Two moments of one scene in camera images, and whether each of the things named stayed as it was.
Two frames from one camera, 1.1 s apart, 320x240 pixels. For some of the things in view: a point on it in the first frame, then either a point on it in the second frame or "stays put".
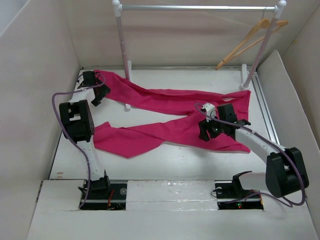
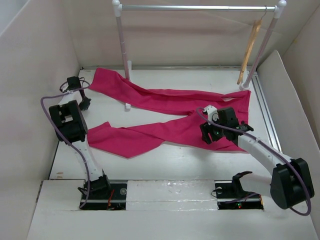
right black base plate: [230, 195] stays put
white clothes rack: [247, 75] stays put
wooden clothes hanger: [263, 24] → [256, 29]
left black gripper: [104, 91] → [85, 106]
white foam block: [171, 195] stays put
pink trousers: [125, 141] stays put
